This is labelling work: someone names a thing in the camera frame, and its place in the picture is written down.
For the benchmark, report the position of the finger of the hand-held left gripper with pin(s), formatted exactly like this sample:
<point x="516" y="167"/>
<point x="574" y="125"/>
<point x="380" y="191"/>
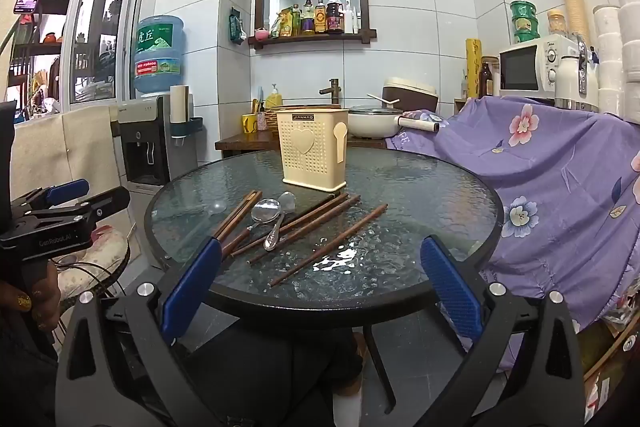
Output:
<point x="67" y="191"/>
<point x="107" y="202"/>

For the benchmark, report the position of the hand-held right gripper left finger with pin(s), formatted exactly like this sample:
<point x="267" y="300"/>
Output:
<point x="192" y="292"/>

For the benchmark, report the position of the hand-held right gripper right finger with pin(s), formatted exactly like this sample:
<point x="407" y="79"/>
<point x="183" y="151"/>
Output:
<point x="450" y="292"/>

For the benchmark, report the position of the brown wooden chopstick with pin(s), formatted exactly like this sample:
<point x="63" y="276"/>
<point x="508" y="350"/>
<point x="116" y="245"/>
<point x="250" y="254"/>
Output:
<point x="330" y="244"/>
<point x="310" y="226"/>
<point x="320" y="207"/>
<point x="242" y="218"/>
<point x="232" y="217"/>

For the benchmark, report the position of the all-steel spoon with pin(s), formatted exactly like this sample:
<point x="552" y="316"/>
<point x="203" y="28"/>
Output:
<point x="286" y="202"/>

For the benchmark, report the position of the cream plastic utensil holder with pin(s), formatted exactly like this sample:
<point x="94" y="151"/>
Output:
<point x="310" y="147"/>

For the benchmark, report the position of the person's left forearm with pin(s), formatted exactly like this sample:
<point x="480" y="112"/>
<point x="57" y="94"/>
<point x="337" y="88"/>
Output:
<point x="25" y="372"/>

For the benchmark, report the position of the person's left hand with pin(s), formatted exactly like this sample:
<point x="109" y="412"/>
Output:
<point x="47" y="302"/>

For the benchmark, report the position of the beige cloth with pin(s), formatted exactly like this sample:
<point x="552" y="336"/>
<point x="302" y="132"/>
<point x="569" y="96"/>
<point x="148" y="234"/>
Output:
<point x="65" y="147"/>

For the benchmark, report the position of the printed round stool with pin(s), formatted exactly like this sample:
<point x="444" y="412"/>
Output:
<point x="107" y="252"/>

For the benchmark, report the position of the grey water dispenser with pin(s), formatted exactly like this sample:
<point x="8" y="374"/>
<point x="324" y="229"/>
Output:
<point x="145" y="142"/>

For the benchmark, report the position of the round glass table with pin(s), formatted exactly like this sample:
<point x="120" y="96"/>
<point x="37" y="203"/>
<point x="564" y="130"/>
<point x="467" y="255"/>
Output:
<point x="390" y="227"/>

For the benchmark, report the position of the teal cup holder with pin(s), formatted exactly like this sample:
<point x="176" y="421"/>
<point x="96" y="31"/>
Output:
<point x="192" y="127"/>

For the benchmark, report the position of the white paper cup sleeve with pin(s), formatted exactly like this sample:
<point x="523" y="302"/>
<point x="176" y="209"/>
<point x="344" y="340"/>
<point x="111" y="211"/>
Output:
<point x="179" y="104"/>

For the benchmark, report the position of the purple floral cloth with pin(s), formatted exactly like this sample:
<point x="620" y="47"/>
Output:
<point x="550" y="187"/>

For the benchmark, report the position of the dark wooden counter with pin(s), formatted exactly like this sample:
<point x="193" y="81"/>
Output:
<point x="245" y="143"/>

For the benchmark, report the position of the blue water jug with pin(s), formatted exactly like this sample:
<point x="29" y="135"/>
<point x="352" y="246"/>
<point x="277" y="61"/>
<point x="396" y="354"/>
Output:
<point x="159" y="57"/>

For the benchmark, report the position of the sliding window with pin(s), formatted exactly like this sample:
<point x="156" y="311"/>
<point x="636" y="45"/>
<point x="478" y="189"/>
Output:
<point x="100" y="37"/>

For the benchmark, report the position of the yellow mug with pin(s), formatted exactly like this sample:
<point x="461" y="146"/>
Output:
<point x="249" y="123"/>

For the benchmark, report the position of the blue and yellow toothbrushes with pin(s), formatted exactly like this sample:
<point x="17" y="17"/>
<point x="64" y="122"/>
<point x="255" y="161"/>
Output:
<point x="257" y="102"/>

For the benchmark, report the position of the cardboard box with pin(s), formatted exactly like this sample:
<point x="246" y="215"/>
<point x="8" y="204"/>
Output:
<point x="612" y="372"/>

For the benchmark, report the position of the woven-look sink basin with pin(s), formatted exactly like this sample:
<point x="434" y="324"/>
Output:
<point x="270" y="119"/>

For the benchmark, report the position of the white pan with glass lid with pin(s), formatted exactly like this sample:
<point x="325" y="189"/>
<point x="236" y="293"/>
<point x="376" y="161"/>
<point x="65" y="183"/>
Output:
<point x="370" y="122"/>

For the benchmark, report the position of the yellow soap dispenser bottle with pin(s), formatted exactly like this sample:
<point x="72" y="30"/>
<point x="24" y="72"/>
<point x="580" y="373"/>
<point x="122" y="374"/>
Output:
<point x="273" y="99"/>

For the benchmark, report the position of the brown and cream rice cooker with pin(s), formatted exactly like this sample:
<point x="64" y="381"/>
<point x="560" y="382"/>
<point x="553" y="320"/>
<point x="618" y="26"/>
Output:
<point x="412" y="94"/>

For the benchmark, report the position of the white rice paddle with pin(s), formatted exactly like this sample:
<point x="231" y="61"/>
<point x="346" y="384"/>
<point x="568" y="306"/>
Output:
<point x="380" y="99"/>

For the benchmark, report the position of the brown glass bottle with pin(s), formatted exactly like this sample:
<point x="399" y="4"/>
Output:
<point x="485" y="82"/>

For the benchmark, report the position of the green hanging packet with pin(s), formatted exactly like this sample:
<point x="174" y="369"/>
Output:
<point x="237" y="27"/>

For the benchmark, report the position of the yellow wrap roll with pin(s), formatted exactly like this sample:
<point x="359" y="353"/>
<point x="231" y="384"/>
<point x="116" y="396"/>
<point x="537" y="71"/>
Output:
<point x="473" y="67"/>

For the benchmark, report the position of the pink bowl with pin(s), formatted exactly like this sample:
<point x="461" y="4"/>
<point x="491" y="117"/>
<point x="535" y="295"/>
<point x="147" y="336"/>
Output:
<point x="262" y="34"/>

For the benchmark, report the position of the white microwave oven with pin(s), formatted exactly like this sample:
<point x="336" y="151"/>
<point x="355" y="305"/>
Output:
<point x="520" y="69"/>

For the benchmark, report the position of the bronze faucet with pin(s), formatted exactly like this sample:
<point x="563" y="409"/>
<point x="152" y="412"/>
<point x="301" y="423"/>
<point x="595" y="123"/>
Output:
<point x="332" y="89"/>

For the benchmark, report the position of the wooden framed mirror shelf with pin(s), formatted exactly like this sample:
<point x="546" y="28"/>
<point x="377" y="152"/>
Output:
<point x="257" y="7"/>

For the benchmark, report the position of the white electric kettle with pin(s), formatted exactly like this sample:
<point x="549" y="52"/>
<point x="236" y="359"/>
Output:
<point x="570" y="77"/>

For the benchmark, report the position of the yellow seasoning packets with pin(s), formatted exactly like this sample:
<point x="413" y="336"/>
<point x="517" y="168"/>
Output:
<point x="285" y="23"/>

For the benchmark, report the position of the green-label bottle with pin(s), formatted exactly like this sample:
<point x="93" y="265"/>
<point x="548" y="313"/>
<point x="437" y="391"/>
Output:
<point x="296" y="21"/>

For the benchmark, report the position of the yellow-label sauce bottle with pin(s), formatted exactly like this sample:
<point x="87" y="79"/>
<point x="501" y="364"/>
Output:
<point x="320" y="19"/>

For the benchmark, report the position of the yellow-lidded jar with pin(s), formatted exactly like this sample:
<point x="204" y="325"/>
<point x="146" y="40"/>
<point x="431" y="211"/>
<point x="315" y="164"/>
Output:
<point x="556" y="23"/>

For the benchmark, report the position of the white squeeze bottle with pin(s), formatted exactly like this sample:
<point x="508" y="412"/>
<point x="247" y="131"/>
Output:
<point x="348" y="21"/>

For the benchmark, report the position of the dark soy sauce bottle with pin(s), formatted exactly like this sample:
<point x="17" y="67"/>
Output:
<point x="335" y="19"/>

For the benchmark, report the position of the stacks of white paper bowls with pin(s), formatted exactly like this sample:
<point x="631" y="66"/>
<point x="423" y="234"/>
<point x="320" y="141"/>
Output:
<point x="620" y="47"/>

